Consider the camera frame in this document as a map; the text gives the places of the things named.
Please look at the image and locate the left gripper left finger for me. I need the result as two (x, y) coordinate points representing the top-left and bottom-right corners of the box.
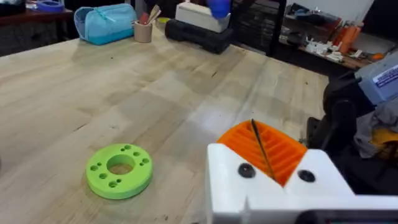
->
(205, 119), (282, 224)

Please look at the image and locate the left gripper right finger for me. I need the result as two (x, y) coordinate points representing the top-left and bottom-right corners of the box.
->
(251, 119), (356, 198)

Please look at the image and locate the grey yellow cloth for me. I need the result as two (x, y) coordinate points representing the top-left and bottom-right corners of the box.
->
(353, 98), (398, 160)

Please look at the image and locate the green disc with holes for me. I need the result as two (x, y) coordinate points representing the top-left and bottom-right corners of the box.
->
(85, 142), (154, 200)

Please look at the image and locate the cluttered wooden side bench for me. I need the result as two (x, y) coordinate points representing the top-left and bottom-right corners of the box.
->
(279, 2), (398, 71)

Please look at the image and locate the black case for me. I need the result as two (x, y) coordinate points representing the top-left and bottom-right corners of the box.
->
(164, 19), (234, 55)

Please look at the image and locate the black upright pole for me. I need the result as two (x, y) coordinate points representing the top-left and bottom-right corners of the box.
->
(267, 0), (287, 57)

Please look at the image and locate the white box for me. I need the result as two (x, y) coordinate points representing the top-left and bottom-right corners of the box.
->
(175, 1), (231, 34)

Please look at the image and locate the beige cup with sticks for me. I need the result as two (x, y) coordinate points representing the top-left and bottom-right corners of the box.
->
(133, 4), (162, 44)

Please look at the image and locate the light blue zip bag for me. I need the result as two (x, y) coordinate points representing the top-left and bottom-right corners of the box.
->
(73, 2), (138, 46)

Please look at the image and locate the blue ring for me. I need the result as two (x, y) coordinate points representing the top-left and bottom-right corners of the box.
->
(35, 0), (65, 13)

